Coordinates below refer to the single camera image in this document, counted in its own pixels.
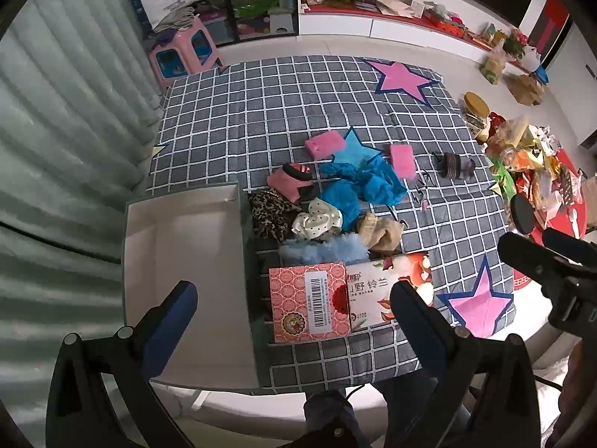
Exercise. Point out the light blue fluffy puff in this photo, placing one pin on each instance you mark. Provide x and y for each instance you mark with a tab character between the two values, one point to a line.
322	251

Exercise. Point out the jar with yellow lid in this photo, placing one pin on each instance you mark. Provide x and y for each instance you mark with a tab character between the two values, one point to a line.
475	112

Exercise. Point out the blue cloth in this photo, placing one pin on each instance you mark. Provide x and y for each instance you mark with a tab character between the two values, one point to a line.
382	182
343	198

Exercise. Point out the grey checkered star blanket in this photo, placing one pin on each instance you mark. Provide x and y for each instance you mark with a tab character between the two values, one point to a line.
280	102

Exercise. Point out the white and blue figurine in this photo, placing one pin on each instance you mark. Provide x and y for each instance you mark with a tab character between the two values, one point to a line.
532	61

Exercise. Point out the brown striped sock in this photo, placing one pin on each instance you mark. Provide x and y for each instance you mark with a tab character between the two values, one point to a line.
452	165

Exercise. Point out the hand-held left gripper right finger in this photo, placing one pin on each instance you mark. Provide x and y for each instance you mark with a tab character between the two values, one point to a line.
415	319

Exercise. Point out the person's dark trouser leg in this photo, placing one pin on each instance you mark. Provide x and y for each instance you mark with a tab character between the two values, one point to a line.
326	413

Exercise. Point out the white polka dot scrunchie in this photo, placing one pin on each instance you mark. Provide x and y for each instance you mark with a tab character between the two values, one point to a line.
317	221

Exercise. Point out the pink sponge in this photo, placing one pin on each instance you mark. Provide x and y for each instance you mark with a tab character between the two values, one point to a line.
402	161
322	144

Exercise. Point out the grey folded cloth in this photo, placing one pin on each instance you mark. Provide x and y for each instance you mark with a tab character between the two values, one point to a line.
179	21

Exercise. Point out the floral tissue packet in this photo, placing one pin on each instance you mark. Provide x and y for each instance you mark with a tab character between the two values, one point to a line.
373	289

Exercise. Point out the brown paper bag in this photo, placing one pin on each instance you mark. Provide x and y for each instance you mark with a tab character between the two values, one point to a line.
524	89

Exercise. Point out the black hair clip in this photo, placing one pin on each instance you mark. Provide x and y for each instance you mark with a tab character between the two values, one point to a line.
403	222
422	183

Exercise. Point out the beige paper envelope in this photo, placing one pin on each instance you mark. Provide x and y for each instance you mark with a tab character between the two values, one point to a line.
394	5

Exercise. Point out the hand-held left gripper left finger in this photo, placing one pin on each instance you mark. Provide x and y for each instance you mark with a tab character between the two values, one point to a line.
172	319

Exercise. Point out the pink patterned box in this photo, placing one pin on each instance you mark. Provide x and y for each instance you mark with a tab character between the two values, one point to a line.
298	303

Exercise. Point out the pink and black sock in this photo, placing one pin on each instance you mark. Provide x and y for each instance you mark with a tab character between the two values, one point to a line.
291	182

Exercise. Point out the yellow green bag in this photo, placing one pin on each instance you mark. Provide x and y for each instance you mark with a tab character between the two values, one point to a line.
492	67

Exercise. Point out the grey pleated curtain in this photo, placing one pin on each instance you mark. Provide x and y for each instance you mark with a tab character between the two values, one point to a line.
70	149

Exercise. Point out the pile of snack packets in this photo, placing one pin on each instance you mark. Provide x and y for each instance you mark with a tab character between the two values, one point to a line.
536	158

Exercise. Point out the white low cabinet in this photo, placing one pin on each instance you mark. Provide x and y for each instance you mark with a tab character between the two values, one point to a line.
336	23

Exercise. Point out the leopard print cloth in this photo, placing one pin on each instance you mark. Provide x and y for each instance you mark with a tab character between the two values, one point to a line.
268	214

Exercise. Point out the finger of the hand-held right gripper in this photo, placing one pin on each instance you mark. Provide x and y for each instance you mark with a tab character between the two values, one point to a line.
569	245
522	252

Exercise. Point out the person's right forearm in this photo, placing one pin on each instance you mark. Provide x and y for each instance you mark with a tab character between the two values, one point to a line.
583	392

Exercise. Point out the pink plastic stool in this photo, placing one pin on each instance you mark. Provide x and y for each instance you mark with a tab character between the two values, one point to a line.
182	56

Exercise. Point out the glass door cabinet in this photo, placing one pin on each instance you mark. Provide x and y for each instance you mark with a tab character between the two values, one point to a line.
252	0

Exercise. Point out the white cardboard box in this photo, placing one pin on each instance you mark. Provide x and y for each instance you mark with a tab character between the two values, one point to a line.
186	242

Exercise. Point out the beige sock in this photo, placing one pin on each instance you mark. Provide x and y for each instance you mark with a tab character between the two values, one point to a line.
380	235

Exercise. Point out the red flower plant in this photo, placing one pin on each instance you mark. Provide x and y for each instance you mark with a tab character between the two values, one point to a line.
513	43

